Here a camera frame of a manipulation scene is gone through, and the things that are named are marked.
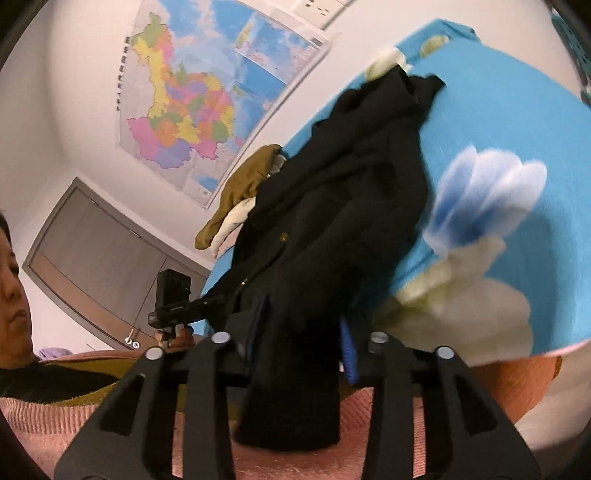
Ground black jacket gold buttons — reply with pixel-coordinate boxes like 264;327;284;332
202;67;444;451

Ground pink sweater left forearm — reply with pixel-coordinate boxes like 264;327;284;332
0;347;195;480

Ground person's left hand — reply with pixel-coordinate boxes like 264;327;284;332
155;325;195;353

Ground cream white folded garment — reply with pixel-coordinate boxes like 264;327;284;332
205;151;286;258

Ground purple garment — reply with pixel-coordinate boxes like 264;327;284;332
37;347;72;361

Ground brown folded garment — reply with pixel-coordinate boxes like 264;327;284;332
194;144;281;250

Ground person's head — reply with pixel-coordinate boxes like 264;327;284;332
0;215;36;370

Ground blue floral bed sheet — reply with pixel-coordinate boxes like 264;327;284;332
191;18;591;368

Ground blue perforated plastic basket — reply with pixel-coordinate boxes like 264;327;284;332
550;7;590;106

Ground colourful wall map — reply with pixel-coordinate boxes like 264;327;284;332
116;1;329;207

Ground white wall socket panel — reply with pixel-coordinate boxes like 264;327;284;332
291;0;353;30

